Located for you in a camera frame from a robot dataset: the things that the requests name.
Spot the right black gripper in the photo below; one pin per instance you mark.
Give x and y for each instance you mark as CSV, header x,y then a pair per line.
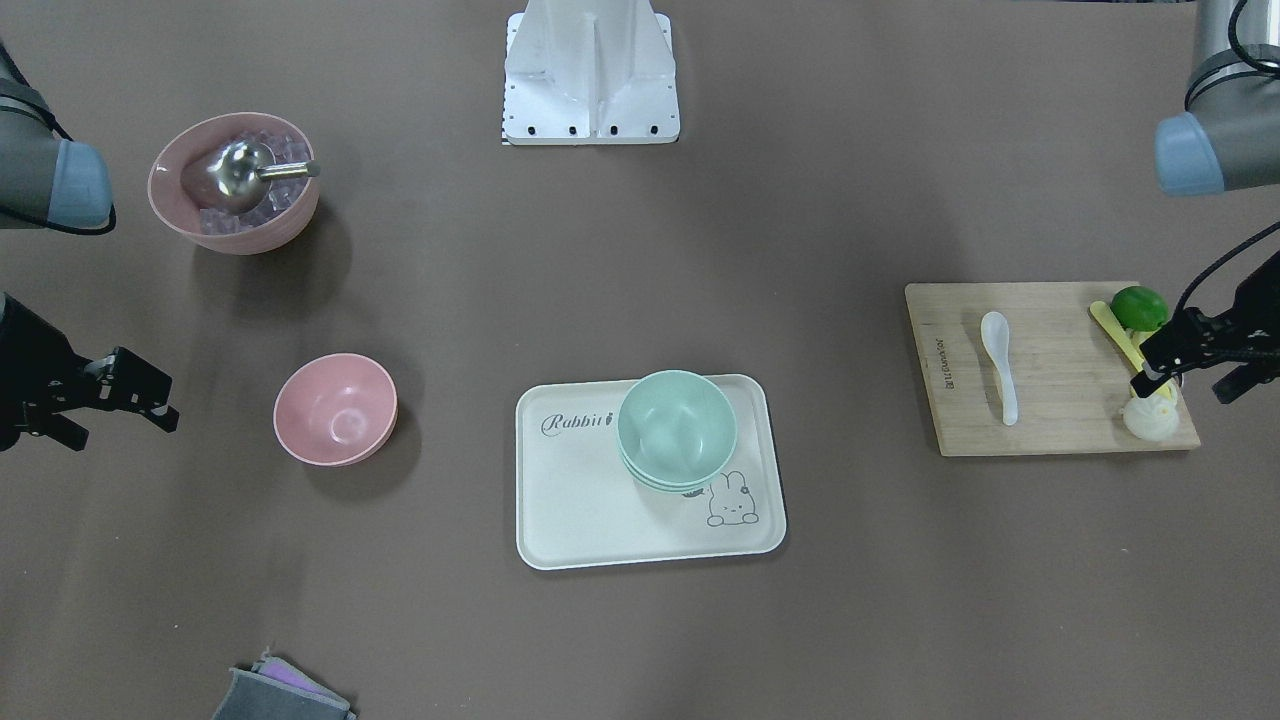
x,y
33,372

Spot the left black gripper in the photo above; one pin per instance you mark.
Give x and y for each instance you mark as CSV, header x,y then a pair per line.
x,y
1243,325

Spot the white ceramic spoon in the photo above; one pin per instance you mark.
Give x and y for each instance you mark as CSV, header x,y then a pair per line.
x,y
996,336

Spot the small pink bowl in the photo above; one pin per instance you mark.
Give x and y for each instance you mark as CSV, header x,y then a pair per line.
x,y
336,410

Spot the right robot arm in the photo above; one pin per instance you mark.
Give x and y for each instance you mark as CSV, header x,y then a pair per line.
x,y
50,181

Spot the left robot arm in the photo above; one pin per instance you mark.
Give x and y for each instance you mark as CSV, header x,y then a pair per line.
x,y
1225,139

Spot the large pink ice bowl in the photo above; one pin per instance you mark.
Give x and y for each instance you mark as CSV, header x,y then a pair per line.
x,y
173,206

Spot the green lime toy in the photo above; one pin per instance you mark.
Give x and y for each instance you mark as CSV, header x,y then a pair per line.
x,y
1139,308

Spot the white steamed bun toy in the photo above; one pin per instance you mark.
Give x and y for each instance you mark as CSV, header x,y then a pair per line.
x,y
1153,419

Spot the bamboo cutting board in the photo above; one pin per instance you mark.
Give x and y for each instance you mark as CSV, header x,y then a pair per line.
x,y
1071,380

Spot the metal ice scoop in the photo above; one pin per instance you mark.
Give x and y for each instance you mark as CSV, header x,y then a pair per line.
x,y
238,176

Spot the grey folded cloth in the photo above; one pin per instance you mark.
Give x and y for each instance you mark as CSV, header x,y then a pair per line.
x,y
274,688

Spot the cream rabbit tray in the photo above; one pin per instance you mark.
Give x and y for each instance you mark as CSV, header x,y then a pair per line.
x,y
576,506

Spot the stacked green bowls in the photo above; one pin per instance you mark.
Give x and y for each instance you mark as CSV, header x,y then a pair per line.
x,y
675,431

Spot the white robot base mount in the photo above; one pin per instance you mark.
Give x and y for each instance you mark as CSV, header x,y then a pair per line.
x,y
589,73

